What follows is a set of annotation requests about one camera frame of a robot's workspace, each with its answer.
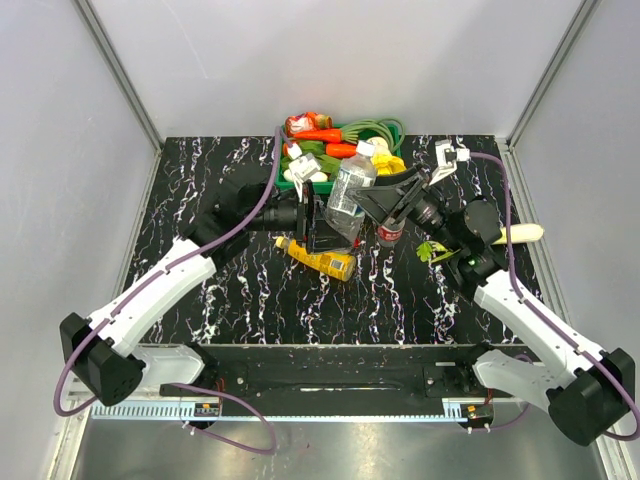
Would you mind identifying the toy celery stalk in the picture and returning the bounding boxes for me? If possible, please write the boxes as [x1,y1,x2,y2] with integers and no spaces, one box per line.
[416,240,456,265]

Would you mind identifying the green plastic tray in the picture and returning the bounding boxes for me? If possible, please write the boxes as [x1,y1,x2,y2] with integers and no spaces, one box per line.
[275,112,405,195]

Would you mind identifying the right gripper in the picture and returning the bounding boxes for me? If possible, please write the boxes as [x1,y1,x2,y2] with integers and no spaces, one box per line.
[346,162,463,253]

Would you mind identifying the lower toy carrot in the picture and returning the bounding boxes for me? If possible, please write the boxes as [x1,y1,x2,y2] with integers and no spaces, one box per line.
[325,143,356,159]

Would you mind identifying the red white snack packet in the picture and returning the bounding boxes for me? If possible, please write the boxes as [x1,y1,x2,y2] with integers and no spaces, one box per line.
[284,111,333,137]

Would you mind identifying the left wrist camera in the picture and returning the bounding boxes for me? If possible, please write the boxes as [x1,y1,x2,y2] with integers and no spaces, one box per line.
[283,144,321,200]

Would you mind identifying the red label water bottle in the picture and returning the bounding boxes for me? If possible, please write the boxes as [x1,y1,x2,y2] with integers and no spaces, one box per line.
[377,222,404,248]

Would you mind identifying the toy carrot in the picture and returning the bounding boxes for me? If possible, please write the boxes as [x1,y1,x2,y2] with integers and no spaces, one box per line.
[325,143,356,159]
[293,128,343,143]

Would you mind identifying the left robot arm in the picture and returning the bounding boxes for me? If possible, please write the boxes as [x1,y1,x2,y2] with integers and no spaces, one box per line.
[59,160,348,406]

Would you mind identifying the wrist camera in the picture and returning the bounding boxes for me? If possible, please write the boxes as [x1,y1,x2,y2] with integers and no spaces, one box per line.
[429,140,471,186]
[283,144,321,200]

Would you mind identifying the green toy leafy vegetable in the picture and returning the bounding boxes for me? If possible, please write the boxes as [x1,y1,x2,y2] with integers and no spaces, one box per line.
[297,140,342,176]

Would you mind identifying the yellow juice bottle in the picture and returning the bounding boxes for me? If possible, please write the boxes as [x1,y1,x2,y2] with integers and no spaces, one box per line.
[275,236,356,282]

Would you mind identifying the white toy radish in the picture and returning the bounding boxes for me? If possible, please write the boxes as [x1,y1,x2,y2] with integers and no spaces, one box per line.
[283,169,328,183]

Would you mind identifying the yellow toy cabbage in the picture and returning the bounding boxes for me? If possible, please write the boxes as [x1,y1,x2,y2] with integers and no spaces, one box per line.
[372,153,407,177]

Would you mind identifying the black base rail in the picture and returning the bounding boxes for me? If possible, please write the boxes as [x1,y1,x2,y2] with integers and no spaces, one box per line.
[192,343,538,399]

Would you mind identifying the white bottle cap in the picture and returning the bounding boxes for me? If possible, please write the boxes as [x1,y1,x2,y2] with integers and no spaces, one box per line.
[356,141,376,158]

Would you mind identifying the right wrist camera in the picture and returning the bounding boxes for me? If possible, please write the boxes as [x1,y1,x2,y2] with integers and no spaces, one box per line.
[429,140,471,186]

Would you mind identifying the blue label water bottle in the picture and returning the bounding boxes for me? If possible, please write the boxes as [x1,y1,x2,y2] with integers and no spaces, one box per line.
[325,154,377,243]

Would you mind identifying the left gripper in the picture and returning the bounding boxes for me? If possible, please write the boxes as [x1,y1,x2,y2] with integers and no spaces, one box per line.
[244,179,353,253]

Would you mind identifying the pale toy corn cob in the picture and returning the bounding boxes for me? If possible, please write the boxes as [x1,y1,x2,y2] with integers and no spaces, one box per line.
[510,223,544,244]

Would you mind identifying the toy mushroom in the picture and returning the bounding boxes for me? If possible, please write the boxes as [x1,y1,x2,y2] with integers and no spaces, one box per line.
[368,136,389,150]

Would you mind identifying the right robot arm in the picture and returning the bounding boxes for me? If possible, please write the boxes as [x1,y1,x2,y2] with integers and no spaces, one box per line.
[347,168,639,446]

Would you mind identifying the upper toy carrot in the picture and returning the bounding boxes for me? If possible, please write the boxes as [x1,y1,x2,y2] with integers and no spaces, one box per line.
[293,128,343,143]

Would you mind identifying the green toy scallions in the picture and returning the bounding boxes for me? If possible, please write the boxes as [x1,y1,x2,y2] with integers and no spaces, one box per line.
[338,117,406,154]

